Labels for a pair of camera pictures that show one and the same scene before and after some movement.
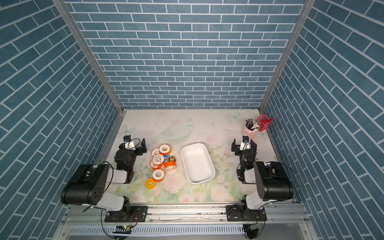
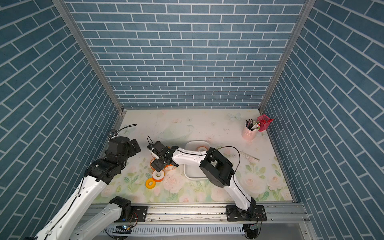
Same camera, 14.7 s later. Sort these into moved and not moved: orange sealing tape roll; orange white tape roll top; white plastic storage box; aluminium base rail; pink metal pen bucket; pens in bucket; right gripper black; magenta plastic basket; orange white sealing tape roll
Moved: white plastic storage box; orange white tape roll top; right gripper black
Not moved: pink metal pen bucket; orange sealing tape roll; orange white sealing tape roll; pens in bucket; magenta plastic basket; aluminium base rail
